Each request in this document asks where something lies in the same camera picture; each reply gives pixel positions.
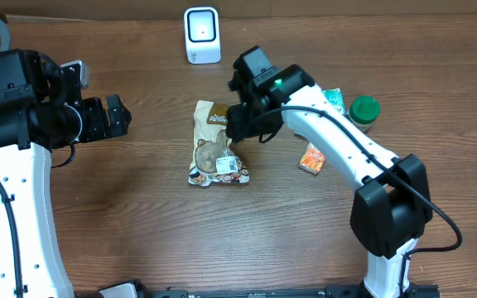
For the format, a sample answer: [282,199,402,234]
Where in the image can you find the brown Pantree mushroom bag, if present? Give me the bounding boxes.
[189,100,240,179]

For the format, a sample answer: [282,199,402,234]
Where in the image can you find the mixed beans printed bag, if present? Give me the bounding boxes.
[188,156,250,187]

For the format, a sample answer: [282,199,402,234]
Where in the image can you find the orange Kleenex tissue pack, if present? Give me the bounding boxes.
[297,142,325,175]

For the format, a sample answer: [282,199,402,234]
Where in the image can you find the teal Kleenex tissue pack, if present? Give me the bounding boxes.
[322,88,347,116]

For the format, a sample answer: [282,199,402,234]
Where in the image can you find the green lid beige jar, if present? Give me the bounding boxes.
[348,95,381,132]

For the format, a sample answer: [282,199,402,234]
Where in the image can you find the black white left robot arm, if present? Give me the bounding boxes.
[0,49,132,297]

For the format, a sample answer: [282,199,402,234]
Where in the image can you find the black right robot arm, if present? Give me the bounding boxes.
[226,46,440,297]

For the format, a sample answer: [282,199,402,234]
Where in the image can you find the white barcode scanner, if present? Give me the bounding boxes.
[184,7,221,65]

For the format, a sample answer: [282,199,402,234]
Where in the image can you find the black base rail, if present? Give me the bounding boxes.
[149,284,371,298]

